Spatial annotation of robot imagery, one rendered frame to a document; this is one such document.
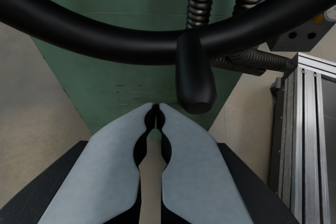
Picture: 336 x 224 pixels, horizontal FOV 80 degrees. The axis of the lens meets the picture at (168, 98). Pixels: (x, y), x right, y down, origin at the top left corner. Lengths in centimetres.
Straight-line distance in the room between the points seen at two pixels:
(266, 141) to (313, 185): 31
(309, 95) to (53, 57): 81
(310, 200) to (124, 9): 65
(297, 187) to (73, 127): 81
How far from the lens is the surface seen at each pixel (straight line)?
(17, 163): 96
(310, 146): 77
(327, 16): 38
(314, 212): 71
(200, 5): 21
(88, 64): 46
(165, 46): 16
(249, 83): 112
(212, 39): 16
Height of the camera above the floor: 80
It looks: 57 degrees down
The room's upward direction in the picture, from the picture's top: 8 degrees clockwise
